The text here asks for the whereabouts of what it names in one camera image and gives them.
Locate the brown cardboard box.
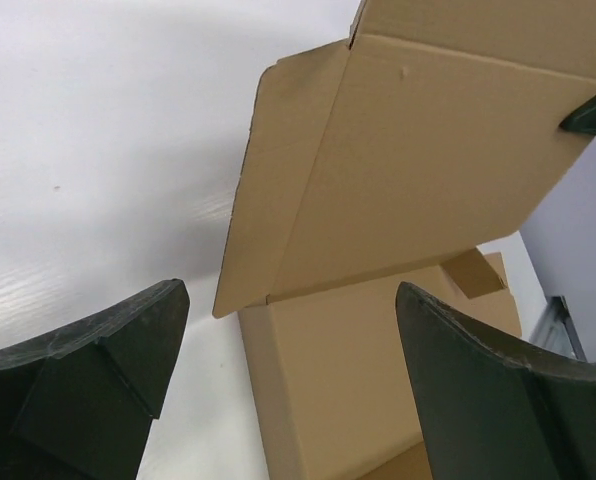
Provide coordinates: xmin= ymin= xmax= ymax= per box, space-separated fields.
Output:
xmin=213 ymin=1 xmax=596 ymax=479

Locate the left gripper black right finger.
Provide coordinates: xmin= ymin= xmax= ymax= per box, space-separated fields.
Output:
xmin=395 ymin=282 xmax=596 ymax=479

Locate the aluminium table frame rail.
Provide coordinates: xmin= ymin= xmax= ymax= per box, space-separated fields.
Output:
xmin=529 ymin=293 xmax=596 ymax=365

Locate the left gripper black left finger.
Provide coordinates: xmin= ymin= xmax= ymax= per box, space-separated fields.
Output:
xmin=0 ymin=279 xmax=188 ymax=479

